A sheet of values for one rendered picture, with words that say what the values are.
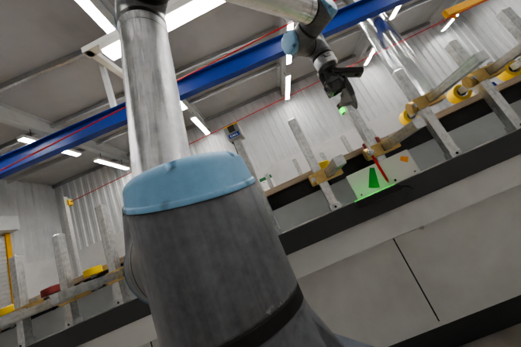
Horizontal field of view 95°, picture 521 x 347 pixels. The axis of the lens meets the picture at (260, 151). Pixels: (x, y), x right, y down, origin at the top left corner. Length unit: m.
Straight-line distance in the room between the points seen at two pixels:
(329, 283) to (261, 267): 1.05
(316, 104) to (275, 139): 1.99
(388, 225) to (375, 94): 8.81
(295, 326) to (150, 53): 0.54
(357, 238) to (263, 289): 0.84
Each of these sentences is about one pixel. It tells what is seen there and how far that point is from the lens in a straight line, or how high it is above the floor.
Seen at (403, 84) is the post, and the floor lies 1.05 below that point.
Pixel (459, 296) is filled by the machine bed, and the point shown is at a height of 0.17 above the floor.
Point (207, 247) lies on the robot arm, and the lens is 0.23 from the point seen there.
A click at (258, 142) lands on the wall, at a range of 8.54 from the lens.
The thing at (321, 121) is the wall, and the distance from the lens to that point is 8.83.
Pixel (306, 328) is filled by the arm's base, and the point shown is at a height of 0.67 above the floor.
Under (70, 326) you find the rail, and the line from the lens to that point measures 1.52.
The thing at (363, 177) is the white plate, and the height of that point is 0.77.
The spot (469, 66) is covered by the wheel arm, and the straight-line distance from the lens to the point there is 1.00.
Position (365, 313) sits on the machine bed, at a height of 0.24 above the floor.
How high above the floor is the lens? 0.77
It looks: 15 degrees up
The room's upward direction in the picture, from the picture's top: 24 degrees counter-clockwise
